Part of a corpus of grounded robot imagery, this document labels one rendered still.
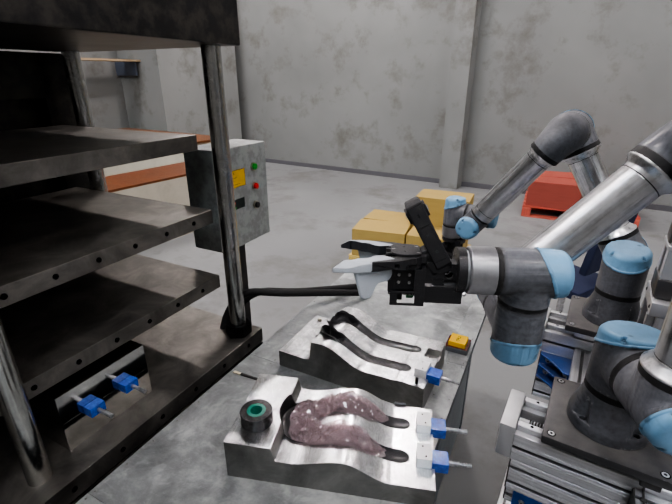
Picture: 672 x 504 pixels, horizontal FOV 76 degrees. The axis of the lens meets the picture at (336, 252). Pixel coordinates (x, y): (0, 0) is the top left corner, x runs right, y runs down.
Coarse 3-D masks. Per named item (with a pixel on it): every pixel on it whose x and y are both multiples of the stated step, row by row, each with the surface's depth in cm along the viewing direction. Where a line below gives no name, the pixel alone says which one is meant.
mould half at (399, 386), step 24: (360, 312) 154; (312, 336) 152; (360, 336) 144; (384, 336) 148; (408, 336) 148; (288, 360) 144; (312, 360) 139; (336, 360) 134; (360, 360) 135; (408, 360) 134; (432, 360) 134; (360, 384) 133; (384, 384) 128; (408, 384) 124; (432, 384) 134
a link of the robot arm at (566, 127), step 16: (560, 128) 120; (576, 128) 119; (544, 144) 121; (560, 144) 120; (576, 144) 120; (528, 160) 126; (544, 160) 130; (560, 160) 123; (512, 176) 130; (528, 176) 127; (496, 192) 134; (512, 192) 131; (480, 208) 138; (496, 208) 136; (464, 224) 141; (480, 224) 140
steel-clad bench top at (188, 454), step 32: (384, 288) 200; (384, 320) 174; (416, 320) 174; (448, 320) 174; (480, 320) 174; (256, 352) 153; (448, 352) 154; (224, 384) 137; (320, 384) 137; (448, 384) 137; (192, 416) 124; (224, 416) 124; (160, 448) 114; (192, 448) 114; (128, 480) 105; (160, 480) 105; (192, 480) 105; (224, 480) 105; (256, 480) 105
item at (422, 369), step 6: (420, 360) 130; (420, 366) 127; (426, 366) 127; (414, 372) 127; (420, 372) 126; (426, 372) 126; (432, 372) 127; (438, 372) 127; (426, 378) 126; (432, 378) 125; (438, 378) 124; (444, 378) 126; (438, 384) 125
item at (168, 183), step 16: (112, 176) 474; (128, 176) 474; (144, 176) 474; (160, 176) 474; (176, 176) 476; (112, 192) 418; (128, 192) 432; (144, 192) 447; (160, 192) 464; (176, 192) 481
